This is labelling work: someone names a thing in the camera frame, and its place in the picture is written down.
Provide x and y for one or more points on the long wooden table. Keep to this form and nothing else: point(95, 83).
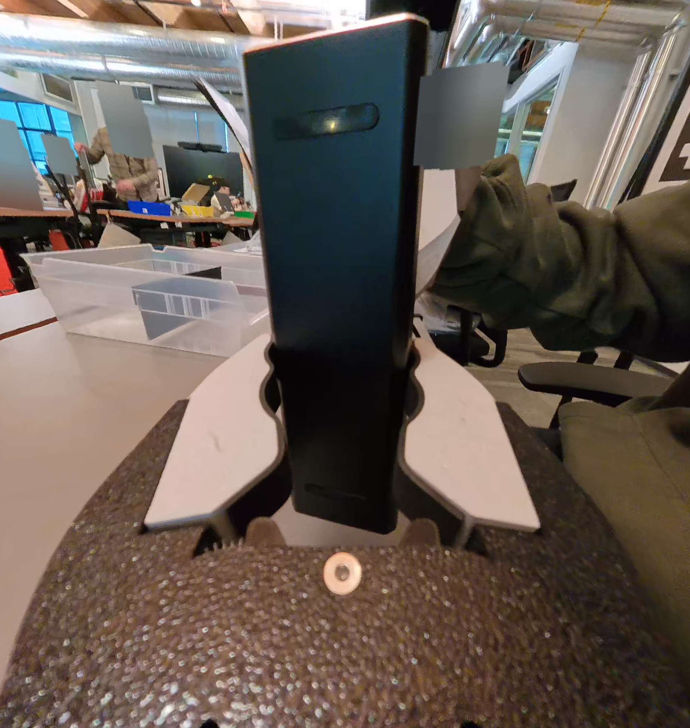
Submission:
point(168, 219)

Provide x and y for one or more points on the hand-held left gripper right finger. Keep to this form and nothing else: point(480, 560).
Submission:
point(470, 455)

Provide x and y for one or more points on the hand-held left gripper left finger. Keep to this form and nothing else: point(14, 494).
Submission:
point(220, 455)

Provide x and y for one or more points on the clear bin divider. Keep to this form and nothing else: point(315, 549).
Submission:
point(174, 307)

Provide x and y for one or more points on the clear plastic bin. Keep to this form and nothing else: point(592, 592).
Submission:
point(83, 296)

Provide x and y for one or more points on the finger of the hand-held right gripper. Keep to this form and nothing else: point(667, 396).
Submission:
point(441, 239)

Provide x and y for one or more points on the white framed sign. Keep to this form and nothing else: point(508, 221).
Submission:
point(686, 142)

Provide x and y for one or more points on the person's right forearm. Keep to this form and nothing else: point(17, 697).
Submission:
point(578, 273)

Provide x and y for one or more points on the black monitor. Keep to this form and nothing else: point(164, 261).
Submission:
point(202, 170)

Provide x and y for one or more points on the small blue parts bin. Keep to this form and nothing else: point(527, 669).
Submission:
point(149, 207)

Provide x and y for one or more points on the yellow parts bin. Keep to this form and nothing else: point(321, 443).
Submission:
point(197, 211)

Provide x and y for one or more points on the printed instruction sheet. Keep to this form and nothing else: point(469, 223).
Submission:
point(225, 114)

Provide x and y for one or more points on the black multiport USB hub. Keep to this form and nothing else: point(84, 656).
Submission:
point(333, 256)

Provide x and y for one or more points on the grey desk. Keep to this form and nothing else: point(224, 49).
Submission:
point(66, 426)

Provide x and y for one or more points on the silver ventilation duct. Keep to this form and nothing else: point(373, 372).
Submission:
point(94, 40)

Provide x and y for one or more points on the cardboard box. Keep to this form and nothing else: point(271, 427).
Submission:
point(196, 192)

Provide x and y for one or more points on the person's green jacket torso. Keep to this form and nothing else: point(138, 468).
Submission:
point(634, 512)

